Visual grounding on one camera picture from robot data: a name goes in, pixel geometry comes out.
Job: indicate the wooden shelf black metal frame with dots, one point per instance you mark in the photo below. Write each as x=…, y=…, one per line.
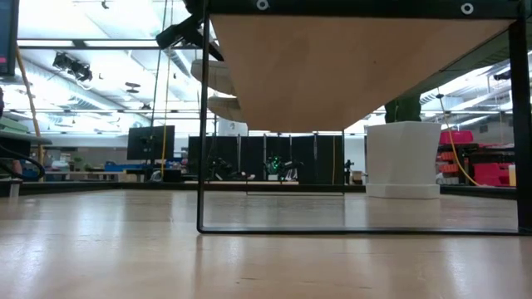
x=332, y=74

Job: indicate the dark grey platform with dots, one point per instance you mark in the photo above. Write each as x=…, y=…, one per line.
x=21, y=137

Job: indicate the wall-mounted dark screen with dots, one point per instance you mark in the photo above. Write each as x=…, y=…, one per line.
x=8, y=37

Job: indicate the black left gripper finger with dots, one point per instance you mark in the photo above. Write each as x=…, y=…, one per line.
x=211, y=45

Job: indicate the black background table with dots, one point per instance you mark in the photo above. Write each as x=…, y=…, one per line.
x=469, y=149

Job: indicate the yellow plastic bottle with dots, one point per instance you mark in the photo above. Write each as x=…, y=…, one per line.
x=512, y=176

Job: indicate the red storage bin rack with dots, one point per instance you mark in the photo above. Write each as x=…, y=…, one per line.
x=457, y=137

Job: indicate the blue crate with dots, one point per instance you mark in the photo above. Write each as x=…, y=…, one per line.
x=120, y=167

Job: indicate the black computer monitor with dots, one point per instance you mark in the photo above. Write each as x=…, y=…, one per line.
x=141, y=143

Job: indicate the black partition panels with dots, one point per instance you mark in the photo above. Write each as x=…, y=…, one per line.
x=253, y=149

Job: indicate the white plant pot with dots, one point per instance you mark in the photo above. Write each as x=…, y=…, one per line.
x=403, y=158

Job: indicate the background robot green lights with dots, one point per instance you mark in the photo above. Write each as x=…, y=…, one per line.
x=276, y=164

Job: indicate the black ceiling-mounted device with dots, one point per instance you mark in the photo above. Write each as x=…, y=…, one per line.
x=72, y=66

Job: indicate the red storage box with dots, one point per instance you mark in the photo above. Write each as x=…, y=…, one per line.
x=490, y=174

